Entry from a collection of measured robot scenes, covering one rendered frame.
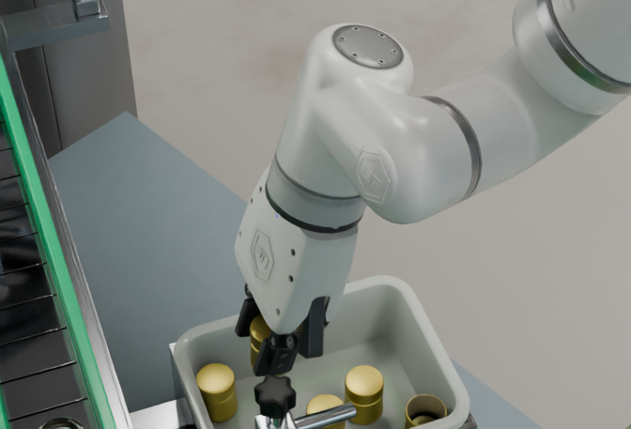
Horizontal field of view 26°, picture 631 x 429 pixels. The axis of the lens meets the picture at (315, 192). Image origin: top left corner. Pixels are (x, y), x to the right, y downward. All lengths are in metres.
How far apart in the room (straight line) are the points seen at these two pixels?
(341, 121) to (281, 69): 1.83
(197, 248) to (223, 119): 1.23
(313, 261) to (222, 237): 0.43
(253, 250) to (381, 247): 1.36
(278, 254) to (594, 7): 0.35
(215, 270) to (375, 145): 0.53
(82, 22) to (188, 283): 0.32
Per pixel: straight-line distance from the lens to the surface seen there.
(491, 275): 2.36
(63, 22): 1.49
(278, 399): 0.95
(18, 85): 1.39
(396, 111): 0.86
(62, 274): 1.10
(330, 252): 0.97
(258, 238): 1.02
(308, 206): 0.95
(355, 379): 1.20
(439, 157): 0.85
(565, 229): 2.45
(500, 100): 0.91
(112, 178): 1.46
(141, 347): 1.31
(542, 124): 0.92
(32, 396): 1.14
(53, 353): 1.16
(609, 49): 0.75
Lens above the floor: 1.79
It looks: 47 degrees down
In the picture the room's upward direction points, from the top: straight up
